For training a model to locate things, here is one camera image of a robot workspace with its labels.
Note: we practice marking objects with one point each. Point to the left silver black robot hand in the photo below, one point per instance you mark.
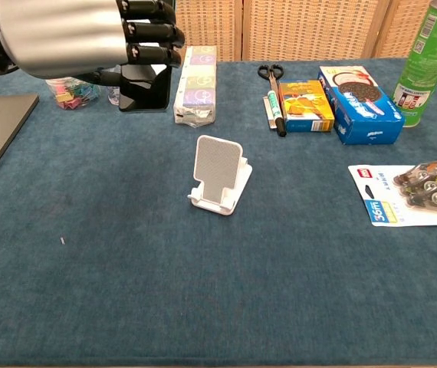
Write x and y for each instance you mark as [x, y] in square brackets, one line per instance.
[61, 38]

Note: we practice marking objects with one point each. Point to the blue cookie box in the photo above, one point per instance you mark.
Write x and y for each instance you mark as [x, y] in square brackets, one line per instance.
[360, 111]

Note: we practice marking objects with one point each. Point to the clear jar of binder clips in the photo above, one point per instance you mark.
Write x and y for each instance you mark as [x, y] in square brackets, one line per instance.
[73, 96]

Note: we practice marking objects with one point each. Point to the black marker pen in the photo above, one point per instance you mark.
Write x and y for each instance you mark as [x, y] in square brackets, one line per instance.
[278, 119]

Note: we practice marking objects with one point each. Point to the wooden folding screen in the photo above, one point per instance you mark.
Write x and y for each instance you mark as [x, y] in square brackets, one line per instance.
[303, 27]

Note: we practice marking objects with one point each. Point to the correction tape blister pack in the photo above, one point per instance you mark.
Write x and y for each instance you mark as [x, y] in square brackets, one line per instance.
[387, 195]

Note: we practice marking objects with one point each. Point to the blue table cloth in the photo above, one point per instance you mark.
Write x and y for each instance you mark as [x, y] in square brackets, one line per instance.
[218, 287]

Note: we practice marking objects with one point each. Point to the yellow orange snack box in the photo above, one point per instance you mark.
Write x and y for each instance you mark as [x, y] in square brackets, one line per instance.
[306, 103]

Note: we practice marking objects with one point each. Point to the white phone stand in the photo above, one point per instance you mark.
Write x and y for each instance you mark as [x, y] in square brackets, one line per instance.
[216, 168]

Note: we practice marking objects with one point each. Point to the black smartphone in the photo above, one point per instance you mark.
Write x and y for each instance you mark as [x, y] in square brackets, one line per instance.
[145, 94]

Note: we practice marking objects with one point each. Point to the tissue pack bundle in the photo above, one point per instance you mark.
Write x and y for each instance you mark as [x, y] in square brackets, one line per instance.
[197, 99]

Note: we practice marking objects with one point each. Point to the green chips can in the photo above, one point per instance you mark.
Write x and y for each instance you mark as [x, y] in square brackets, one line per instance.
[425, 69]

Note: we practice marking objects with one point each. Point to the small white tube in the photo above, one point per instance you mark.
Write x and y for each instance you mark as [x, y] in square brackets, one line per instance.
[269, 113]

